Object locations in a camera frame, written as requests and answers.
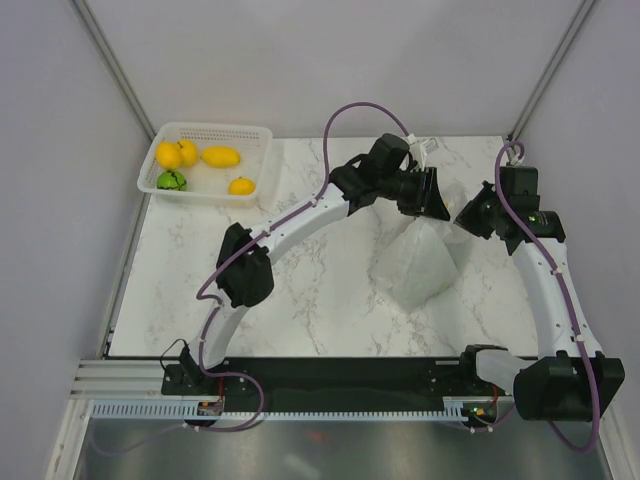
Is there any small yellow fake lemon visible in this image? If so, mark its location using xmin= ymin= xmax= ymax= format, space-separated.
xmin=176 ymin=139 xmax=199 ymax=167

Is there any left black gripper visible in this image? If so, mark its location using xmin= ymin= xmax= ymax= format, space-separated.
xmin=379 ymin=168 xmax=450 ymax=224

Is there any white slotted cable duct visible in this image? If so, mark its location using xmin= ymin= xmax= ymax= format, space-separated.
xmin=90 ymin=398 xmax=470 ymax=423

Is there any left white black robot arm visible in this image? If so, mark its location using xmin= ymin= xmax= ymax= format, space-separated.
xmin=180 ymin=134 xmax=450 ymax=394

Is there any yellow fake mango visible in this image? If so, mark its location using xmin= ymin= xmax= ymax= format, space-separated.
xmin=201 ymin=146 xmax=241 ymax=168

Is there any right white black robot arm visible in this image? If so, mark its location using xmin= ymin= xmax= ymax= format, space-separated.
xmin=455 ymin=166 xmax=625 ymax=422

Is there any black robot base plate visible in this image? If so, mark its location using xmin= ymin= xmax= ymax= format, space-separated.
xmin=161 ymin=357 xmax=498 ymax=412

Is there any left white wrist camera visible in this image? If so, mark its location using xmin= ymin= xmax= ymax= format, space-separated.
xmin=406 ymin=134 xmax=438 ymax=168

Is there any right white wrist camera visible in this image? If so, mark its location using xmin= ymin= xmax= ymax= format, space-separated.
xmin=507 ymin=148 xmax=524 ymax=167

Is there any small yellow fake citrus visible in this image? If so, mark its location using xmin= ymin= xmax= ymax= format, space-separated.
xmin=228 ymin=177 xmax=256 ymax=196

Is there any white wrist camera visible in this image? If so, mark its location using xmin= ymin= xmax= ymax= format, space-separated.
xmin=406 ymin=134 xmax=438 ymax=168
xmin=507 ymin=148 xmax=524 ymax=167

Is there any white plastic fruit basket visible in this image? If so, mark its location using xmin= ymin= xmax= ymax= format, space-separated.
xmin=137 ymin=122 xmax=281 ymax=207

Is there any white lemon-print plastic bag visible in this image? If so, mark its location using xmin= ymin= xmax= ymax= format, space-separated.
xmin=369 ymin=182 xmax=474 ymax=312

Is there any left aluminium frame post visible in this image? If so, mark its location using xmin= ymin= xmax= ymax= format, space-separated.
xmin=68 ymin=0 xmax=156 ymax=141

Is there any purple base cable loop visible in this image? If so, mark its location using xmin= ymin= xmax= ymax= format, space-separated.
xmin=187 ymin=368 xmax=271 ymax=434

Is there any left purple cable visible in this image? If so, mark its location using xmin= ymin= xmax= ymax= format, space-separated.
xmin=195 ymin=102 xmax=416 ymax=374

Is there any right aluminium frame post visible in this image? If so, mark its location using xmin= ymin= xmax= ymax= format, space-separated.
xmin=503 ymin=0 xmax=600 ymax=142

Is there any aluminium frame post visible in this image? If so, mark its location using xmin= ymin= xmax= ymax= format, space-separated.
xmin=68 ymin=0 xmax=156 ymax=141
xmin=503 ymin=0 xmax=600 ymax=142

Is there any green black-striped fake fruit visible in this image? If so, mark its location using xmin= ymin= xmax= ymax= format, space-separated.
xmin=156 ymin=170 xmax=188 ymax=191

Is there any large yellow fake lemon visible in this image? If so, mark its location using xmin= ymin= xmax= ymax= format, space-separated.
xmin=155 ymin=142 xmax=182 ymax=170

